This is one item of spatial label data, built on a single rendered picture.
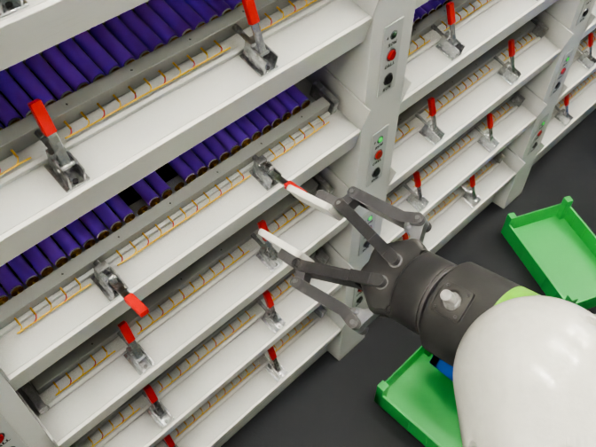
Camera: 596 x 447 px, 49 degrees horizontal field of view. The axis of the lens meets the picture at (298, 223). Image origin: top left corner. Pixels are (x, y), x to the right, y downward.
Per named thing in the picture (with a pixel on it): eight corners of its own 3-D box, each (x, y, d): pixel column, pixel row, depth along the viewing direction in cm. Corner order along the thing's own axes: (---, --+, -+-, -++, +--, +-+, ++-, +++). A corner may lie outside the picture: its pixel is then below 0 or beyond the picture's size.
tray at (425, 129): (552, 63, 153) (584, 19, 141) (380, 199, 126) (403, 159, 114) (487, 9, 158) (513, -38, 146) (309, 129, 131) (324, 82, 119)
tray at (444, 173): (528, 128, 169) (556, 93, 157) (372, 261, 141) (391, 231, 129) (470, 76, 173) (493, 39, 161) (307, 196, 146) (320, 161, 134)
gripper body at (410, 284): (456, 251, 59) (378, 213, 65) (406, 332, 58) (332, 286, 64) (481, 278, 64) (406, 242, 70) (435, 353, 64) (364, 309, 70)
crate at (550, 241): (627, 295, 173) (639, 278, 166) (561, 317, 168) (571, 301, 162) (560, 214, 191) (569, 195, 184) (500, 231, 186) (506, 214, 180)
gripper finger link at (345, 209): (388, 267, 64) (399, 256, 63) (328, 200, 71) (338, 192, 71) (404, 280, 67) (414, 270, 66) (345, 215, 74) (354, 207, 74)
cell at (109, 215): (92, 192, 89) (122, 225, 87) (81, 199, 88) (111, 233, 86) (91, 184, 87) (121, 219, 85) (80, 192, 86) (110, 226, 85)
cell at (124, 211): (105, 184, 89) (135, 217, 88) (94, 191, 89) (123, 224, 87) (105, 176, 88) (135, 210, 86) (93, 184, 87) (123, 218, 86)
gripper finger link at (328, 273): (401, 286, 67) (397, 299, 66) (311, 269, 73) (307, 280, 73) (386, 272, 64) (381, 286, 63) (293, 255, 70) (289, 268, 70)
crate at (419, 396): (531, 431, 149) (542, 416, 143) (479, 496, 140) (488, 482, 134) (427, 347, 163) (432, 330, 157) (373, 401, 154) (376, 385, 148)
